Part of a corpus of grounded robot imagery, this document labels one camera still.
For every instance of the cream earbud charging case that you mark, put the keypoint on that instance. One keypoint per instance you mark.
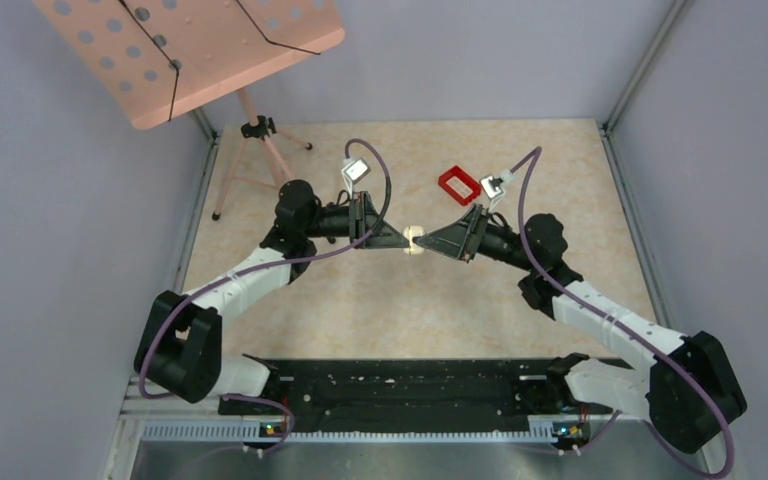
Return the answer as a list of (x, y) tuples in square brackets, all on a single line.
[(411, 233)]

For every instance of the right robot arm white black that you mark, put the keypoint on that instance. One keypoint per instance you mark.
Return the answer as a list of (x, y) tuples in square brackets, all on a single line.
[(682, 385)]

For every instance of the red plastic tray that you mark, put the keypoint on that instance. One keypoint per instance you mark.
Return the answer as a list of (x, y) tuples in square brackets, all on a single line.
[(459, 185)]

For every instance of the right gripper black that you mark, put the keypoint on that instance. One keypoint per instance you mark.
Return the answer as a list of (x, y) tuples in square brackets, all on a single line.
[(455, 240)]

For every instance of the pink music stand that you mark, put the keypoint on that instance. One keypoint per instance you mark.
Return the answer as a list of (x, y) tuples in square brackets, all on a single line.
[(162, 59)]

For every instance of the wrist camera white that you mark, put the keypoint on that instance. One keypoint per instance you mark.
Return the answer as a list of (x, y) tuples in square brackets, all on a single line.
[(354, 170), (494, 187)]

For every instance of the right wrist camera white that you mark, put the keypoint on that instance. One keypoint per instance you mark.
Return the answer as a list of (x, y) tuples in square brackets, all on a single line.
[(494, 187)]

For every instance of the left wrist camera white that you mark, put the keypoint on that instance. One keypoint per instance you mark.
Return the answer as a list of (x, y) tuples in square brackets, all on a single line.
[(354, 170)]

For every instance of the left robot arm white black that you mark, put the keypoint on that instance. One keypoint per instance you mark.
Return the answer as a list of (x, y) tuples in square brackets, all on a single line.
[(181, 348)]

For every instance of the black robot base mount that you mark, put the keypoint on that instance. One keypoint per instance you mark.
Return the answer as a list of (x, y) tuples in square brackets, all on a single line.
[(421, 396)]

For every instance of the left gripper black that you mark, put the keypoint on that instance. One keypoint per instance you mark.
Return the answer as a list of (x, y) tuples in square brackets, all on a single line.
[(365, 220)]

